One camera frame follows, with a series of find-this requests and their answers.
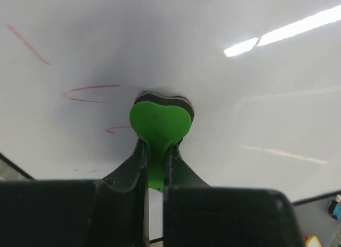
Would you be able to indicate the white whiteboard black frame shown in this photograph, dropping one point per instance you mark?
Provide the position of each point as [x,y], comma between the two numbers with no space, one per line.
[263,77]

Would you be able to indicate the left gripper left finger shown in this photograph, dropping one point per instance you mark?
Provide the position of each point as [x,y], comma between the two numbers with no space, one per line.
[112,211]

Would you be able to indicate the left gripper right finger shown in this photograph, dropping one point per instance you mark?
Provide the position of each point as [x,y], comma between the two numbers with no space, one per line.
[196,214]

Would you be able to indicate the green whiteboard eraser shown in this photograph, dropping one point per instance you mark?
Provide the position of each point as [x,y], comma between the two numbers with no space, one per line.
[161,121]

